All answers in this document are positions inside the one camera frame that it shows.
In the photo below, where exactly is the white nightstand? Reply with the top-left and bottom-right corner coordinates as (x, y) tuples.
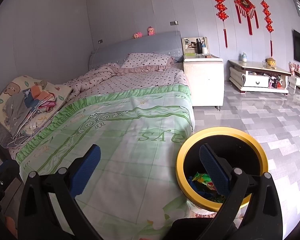
(183, 55), (225, 109)

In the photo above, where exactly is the yellow rimmed black trash bin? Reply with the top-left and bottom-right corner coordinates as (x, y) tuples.
(175, 127), (269, 212)

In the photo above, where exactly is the diamond red knot decoration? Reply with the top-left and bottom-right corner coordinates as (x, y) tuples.
(234, 0), (259, 35)

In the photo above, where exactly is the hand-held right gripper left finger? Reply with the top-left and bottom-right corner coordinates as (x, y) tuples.
(17, 144), (102, 240)

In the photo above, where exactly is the white low cabinet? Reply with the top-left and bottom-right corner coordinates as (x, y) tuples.
(227, 59), (292, 95)

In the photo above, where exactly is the pink dotted duvet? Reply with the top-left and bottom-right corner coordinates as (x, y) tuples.
(62, 64), (123, 97)

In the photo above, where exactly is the bear print folded quilt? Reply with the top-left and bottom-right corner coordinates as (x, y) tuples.
(0, 75), (74, 140)

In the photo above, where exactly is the grey cartoon print garment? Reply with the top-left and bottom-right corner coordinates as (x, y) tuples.
(4, 86), (57, 133)

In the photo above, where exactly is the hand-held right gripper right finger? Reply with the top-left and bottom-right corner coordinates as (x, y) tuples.
(199, 143), (283, 240)

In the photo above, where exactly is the grey folded blanket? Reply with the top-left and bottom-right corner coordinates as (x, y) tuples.
(0, 120), (28, 148)

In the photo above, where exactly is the grey blue headboard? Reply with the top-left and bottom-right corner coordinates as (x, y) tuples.
(89, 31), (184, 70)

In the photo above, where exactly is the white power cord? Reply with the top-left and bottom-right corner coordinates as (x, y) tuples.
(7, 105), (55, 147)

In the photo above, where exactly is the person's dark clothing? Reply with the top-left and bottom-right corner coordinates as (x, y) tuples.
(170, 217), (238, 240)

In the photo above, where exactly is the large green snack packet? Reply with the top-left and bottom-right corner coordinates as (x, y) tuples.
(191, 171), (227, 204)

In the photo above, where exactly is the long red knot decoration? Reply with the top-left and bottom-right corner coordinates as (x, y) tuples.
(210, 0), (229, 48)
(260, 0), (275, 57)

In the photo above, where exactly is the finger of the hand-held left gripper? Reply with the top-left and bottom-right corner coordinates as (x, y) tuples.
(0, 159), (20, 200)

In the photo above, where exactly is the pink dotted bed sheet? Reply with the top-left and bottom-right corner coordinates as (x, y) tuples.
(9, 64), (192, 160)

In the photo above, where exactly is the green floral blanket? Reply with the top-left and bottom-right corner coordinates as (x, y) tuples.
(15, 84), (194, 240)

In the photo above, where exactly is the pink dotted pillow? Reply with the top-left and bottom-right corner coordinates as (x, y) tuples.
(118, 53), (175, 75)

